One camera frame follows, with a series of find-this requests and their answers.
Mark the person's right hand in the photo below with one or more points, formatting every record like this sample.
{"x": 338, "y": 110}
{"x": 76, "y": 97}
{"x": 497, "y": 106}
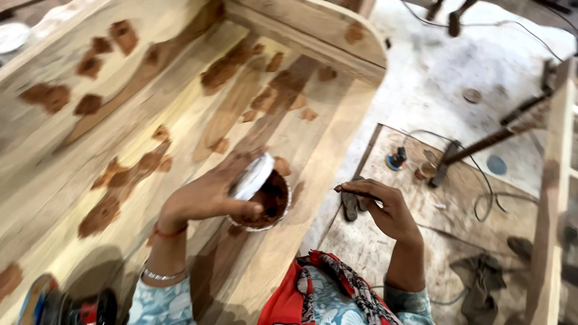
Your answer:
{"x": 393, "y": 214}

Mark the person's left hand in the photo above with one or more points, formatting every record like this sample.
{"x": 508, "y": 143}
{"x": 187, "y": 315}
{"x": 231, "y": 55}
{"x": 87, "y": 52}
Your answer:
{"x": 198, "y": 198}

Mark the person's right fingers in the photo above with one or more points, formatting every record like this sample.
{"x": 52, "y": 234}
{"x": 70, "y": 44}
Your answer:
{"x": 365, "y": 187}

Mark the thin metal putty blade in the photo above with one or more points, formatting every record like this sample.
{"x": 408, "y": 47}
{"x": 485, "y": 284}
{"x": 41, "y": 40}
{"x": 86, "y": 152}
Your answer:
{"x": 356, "y": 193}

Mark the white bowl of brown filler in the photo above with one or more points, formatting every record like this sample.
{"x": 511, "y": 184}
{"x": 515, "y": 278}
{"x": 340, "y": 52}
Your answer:
{"x": 271, "y": 198}

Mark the pair of dark sandals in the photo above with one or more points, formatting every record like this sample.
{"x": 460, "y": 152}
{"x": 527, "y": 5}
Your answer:
{"x": 351, "y": 207}

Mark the small black sander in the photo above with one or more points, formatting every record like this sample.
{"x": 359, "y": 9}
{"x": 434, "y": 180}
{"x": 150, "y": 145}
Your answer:
{"x": 397, "y": 159}

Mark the small round brown tin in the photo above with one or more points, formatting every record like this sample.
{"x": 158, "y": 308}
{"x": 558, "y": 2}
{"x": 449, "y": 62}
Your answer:
{"x": 425, "y": 170}

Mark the plywood sheet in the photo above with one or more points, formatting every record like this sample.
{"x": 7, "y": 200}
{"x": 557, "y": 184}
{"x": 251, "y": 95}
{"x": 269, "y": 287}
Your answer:
{"x": 451, "y": 225}

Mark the red patterned scarf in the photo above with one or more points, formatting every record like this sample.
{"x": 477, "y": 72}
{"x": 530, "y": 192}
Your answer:
{"x": 289, "y": 293}

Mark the blue round sanding disc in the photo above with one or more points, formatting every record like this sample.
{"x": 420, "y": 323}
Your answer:
{"x": 496, "y": 164}

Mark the long metal bar clamp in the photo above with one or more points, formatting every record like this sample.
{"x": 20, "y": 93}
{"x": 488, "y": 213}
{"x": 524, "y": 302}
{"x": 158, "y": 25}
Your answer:
{"x": 492, "y": 137}

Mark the brown round sanding disc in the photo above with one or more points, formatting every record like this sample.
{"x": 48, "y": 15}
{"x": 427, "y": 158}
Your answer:
{"x": 472, "y": 95}

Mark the grey cloth rag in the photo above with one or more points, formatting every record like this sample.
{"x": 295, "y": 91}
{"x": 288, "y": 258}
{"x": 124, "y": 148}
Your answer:
{"x": 478, "y": 284}

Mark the dark stool legs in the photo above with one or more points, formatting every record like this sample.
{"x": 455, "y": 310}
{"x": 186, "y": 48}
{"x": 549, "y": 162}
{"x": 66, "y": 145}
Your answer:
{"x": 454, "y": 20}

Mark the silver bangle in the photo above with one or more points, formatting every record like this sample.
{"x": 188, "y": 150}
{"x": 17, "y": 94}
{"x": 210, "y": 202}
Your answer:
{"x": 163, "y": 275}

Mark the blue floral shirt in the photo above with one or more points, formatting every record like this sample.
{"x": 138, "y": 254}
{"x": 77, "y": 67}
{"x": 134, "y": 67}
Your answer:
{"x": 158, "y": 304}

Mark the red and black power tool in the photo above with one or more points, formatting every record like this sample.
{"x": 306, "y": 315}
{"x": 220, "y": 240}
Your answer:
{"x": 67, "y": 302}

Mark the white round plate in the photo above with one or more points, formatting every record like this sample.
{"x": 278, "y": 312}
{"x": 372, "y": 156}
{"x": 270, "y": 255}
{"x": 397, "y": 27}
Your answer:
{"x": 11, "y": 37}

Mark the upright wooden frame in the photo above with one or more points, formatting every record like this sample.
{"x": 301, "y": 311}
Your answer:
{"x": 548, "y": 203}

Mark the large wooden furniture frame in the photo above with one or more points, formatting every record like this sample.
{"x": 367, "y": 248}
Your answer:
{"x": 180, "y": 90}

